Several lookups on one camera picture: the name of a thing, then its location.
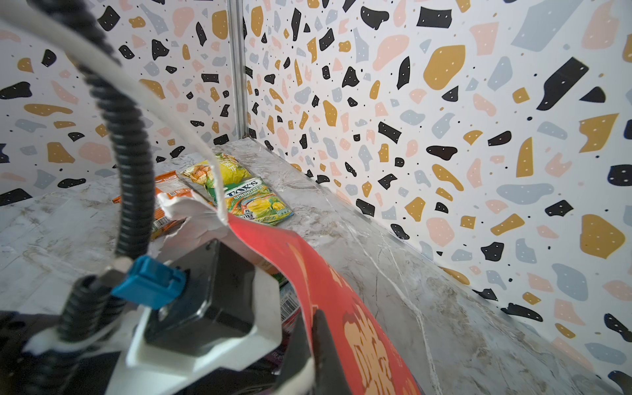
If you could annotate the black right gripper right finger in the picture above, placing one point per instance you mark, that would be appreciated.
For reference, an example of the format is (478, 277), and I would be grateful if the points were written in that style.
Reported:
(329, 374)

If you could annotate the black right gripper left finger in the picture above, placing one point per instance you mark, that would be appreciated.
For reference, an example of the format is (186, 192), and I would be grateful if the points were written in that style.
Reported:
(297, 369)

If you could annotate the red paper bag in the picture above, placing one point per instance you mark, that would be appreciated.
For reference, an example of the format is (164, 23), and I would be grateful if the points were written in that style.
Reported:
(371, 363)

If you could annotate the yellow green snack packet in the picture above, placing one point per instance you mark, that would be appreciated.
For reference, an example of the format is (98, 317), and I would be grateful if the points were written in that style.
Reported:
(231, 170)

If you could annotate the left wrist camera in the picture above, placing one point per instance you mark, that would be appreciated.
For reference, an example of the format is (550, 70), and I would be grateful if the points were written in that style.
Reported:
(213, 338)

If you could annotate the aluminium left corner post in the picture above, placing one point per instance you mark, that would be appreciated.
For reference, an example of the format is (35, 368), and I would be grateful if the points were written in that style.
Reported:
(237, 51)

